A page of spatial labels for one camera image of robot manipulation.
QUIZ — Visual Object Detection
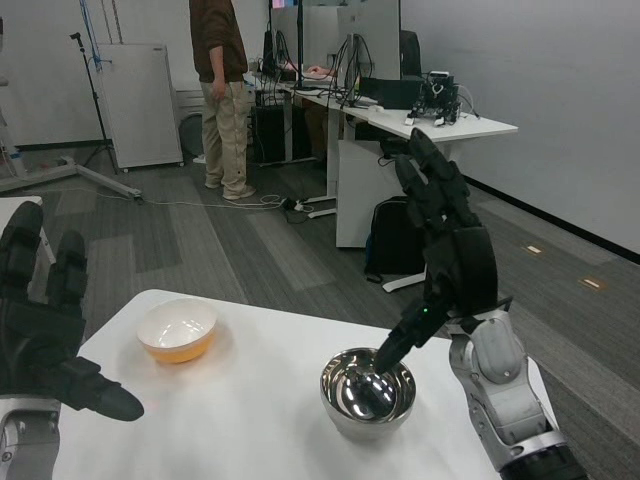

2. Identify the black tripod stand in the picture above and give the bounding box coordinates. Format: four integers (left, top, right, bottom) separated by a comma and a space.
68, 31, 119, 175

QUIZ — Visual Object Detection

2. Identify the black office chair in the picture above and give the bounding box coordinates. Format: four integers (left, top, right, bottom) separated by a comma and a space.
399, 29, 423, 80

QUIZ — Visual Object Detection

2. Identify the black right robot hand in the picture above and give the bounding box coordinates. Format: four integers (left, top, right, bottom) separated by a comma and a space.
373, 127, 514, 375

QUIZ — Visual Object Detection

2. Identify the black box device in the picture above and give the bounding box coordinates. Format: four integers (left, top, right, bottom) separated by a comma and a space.
359, 76, 426, 110

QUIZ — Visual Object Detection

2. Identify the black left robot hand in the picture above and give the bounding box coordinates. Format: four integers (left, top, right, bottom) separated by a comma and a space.
0, 201, 145, 423

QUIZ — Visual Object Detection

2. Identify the orange bowl white inside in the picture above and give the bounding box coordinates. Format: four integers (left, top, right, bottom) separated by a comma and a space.
136, 298, 220, 365

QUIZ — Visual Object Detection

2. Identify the grey metal frame leg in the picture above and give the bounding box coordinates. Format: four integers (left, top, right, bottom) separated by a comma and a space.
0, 154, 144, 204

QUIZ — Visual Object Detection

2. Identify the white rolling cabinet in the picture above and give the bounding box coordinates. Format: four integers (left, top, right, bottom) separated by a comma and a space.
95, 42, 184, 174

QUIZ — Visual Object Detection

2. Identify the large grey monitor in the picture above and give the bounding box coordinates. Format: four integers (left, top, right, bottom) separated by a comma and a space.
337, 0, 402, 106

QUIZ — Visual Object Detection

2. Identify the standing person brown sweater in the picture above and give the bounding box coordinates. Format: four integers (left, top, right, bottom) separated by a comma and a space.
189, 0, 258, 202

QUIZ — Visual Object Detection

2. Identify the shiny metal bowl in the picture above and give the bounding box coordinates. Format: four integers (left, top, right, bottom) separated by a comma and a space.
319, 348, 417, 442

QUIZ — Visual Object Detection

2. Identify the black robot gripper device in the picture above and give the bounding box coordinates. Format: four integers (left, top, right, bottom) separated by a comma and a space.
405, 70, 462, 128

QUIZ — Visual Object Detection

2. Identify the black computer tower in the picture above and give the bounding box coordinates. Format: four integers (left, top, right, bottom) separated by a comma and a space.
252, 105, 289, 164

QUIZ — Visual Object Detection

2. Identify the long white office desk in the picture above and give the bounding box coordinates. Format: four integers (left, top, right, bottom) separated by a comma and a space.
249, 69, 520, 294

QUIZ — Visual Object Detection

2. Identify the white drawer cabinet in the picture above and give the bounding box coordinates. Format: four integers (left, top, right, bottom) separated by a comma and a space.
174, 88, 204, 121

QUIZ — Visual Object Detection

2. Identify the black backpack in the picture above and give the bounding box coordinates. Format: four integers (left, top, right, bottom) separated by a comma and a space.
363, 195, 432, 284

